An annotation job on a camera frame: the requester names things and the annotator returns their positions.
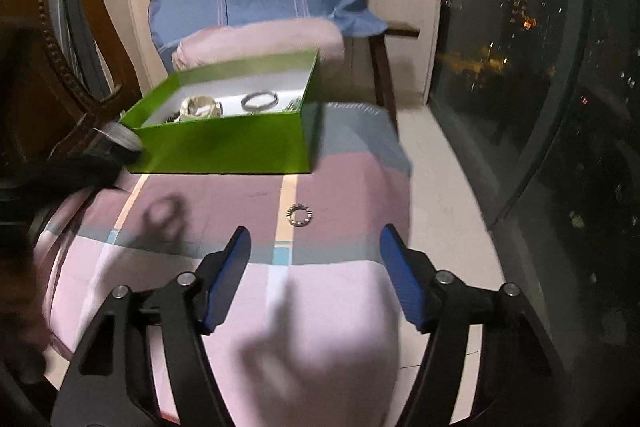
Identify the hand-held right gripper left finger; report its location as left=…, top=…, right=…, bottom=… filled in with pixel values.
left=50, top=226, right=252, bottom=427

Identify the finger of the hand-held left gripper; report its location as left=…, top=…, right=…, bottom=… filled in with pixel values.
left=45, top=119, right=146, bottom=194

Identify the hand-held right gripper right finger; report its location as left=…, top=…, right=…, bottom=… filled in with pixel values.
left=379, top=223, right=576, bottom=427

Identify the small beaded ring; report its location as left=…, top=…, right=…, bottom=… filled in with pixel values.
left=286, top=204, right=314, bottom=226

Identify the green cardboard box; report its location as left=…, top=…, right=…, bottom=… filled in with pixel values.
left=118, top=48, right=323, bottom=174

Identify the pink checked blanket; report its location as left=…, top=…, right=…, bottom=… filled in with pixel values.
left=42, top=102, right=416, bottom=427

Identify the white wrist watch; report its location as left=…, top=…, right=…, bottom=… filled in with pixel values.
left=180, top=95, right=224, bottom=120

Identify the carved wooden chair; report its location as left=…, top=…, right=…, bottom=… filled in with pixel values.
left=0, top=0, right=146, bottom=168

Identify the silver metal bangle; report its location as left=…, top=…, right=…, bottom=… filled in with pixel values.
left=241, top=91, right=279, bottom=112

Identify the pink pillow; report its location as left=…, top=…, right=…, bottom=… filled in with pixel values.
left=171, top=18, right=346, bottom=72

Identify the dark wooden armchair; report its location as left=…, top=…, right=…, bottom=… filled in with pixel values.
left=367, top=23, right=421, bottom=120

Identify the dark glass window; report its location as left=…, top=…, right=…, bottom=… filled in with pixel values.
left=430, top=0, right=640, bottom=427

